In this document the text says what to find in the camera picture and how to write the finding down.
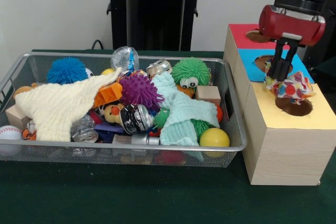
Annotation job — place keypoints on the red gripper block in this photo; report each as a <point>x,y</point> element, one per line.
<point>291,24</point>

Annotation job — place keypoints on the colourful polka-dot cloth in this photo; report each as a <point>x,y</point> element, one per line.
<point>291,90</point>

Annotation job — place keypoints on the wooden box with three holes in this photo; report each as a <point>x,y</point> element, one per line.
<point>288,155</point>

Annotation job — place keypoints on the shallow silver mesh bin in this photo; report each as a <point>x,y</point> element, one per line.
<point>65,157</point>

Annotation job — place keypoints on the dark green side table cloth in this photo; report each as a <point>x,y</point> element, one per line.
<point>328,70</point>

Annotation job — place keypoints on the orange-red ball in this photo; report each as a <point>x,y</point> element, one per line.
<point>219,113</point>

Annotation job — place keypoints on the small wooden cube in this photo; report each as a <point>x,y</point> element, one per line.
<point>208,94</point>

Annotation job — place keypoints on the green spiky ball with eyes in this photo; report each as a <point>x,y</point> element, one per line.
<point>190,69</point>

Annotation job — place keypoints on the yellow plastic ball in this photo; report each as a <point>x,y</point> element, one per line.
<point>214,137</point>

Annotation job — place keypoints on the mint green knitted cloth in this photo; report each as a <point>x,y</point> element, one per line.
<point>183,111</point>

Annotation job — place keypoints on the purple spiky rubber ball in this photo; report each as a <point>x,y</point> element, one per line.
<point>139,90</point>

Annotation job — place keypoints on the crushed black drink can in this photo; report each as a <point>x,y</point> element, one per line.
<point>134,120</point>

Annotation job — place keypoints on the blue spiky rubber ball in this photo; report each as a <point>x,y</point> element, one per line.
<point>67,70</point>

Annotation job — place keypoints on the cream knitted cloth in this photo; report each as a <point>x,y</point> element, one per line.
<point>52,108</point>

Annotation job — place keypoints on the white baseball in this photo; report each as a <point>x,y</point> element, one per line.
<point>9,133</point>

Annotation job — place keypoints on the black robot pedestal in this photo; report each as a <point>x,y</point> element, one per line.
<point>157,11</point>

